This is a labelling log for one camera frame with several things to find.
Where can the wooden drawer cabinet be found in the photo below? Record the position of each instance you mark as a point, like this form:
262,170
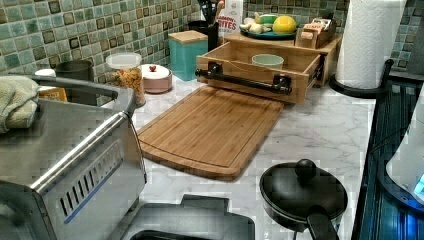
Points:
329,50

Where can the bamboo cutting board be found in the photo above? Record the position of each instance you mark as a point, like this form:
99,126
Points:
212,133

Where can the teal canister with wooden lid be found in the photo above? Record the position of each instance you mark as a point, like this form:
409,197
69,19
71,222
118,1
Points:
185,47

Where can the light green bowl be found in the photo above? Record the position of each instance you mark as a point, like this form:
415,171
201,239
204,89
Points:
268,60

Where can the black utensil holder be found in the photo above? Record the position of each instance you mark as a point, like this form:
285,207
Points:
208,26

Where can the teal plate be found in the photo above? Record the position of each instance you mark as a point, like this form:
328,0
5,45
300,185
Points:
271,35

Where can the dark grey sink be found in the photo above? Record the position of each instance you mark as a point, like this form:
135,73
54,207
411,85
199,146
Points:
194,218

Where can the glass jar with cereal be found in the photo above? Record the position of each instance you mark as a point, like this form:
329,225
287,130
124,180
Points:
125,71

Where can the white snack box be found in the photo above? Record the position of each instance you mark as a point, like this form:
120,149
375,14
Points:
230,17

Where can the garlic bulbs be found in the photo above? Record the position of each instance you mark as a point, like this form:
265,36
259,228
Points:
257,24

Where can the black pan with lid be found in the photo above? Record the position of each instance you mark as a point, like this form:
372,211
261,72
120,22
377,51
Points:
299,196

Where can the yellow lemon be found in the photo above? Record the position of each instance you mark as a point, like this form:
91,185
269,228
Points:
284,24

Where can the wooden tea bag box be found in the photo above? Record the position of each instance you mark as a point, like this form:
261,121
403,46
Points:
316,34

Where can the dark grey metal cup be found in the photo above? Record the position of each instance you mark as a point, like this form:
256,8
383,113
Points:
80,70

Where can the stainless steel toaster oven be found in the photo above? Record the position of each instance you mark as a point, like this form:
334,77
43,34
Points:
75,172

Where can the orange box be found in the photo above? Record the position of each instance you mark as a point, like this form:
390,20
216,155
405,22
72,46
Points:
53,93

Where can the black paper towel holder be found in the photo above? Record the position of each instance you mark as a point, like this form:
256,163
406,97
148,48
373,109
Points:
374,93

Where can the white paper towel roll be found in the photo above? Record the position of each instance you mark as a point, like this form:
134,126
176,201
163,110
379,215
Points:
368,39

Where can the beige folded towel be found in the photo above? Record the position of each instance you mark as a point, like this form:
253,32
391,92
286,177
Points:
19,98

